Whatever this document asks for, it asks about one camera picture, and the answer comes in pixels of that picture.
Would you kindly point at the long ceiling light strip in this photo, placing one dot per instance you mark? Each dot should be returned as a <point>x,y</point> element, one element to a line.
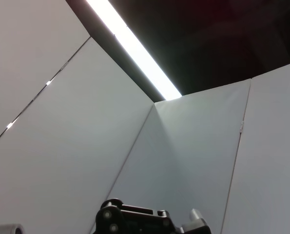
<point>140,53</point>

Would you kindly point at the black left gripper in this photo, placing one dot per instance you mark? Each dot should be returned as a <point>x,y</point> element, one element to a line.
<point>135,221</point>

